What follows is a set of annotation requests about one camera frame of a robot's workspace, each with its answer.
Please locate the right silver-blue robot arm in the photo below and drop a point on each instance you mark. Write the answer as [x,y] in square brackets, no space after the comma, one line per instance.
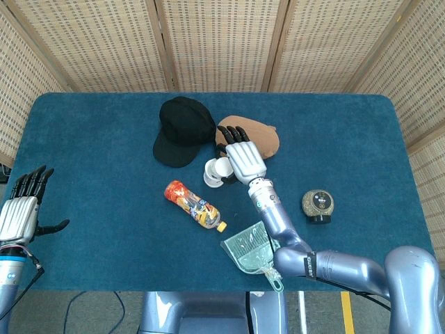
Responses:
[278,222]

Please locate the black baseball cap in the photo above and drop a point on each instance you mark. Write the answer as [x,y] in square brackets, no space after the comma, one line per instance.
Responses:
[180,125]

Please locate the tan brown knit hat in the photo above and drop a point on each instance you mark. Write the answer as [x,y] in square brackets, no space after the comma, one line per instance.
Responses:
[267,137]

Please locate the woven bamboo screen panel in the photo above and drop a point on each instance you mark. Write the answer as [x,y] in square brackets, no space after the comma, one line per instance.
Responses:
[330,41]
[417,69]
[104,41]
[431,174]
[21,87]
[222,41]

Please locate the silver-blue robot torso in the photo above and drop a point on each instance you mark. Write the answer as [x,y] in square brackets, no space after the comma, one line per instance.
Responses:
[208,313]

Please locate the orange label plastic drink bottle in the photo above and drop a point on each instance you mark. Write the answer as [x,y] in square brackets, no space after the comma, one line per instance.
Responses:
[194,205]

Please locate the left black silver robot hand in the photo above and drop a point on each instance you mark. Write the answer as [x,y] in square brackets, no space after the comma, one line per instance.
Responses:
[17,219]

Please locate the clear green plastic dustpan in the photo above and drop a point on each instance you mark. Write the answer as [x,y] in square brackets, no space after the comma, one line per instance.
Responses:
[243,250]

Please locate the round jar with black lid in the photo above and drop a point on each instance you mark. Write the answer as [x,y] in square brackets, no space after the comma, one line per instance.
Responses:
[318,203]

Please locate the blue felt table cloth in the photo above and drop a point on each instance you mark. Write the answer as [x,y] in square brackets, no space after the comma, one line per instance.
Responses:
[104,156]

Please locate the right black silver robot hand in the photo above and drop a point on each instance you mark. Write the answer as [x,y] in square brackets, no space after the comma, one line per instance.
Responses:
[245,161]

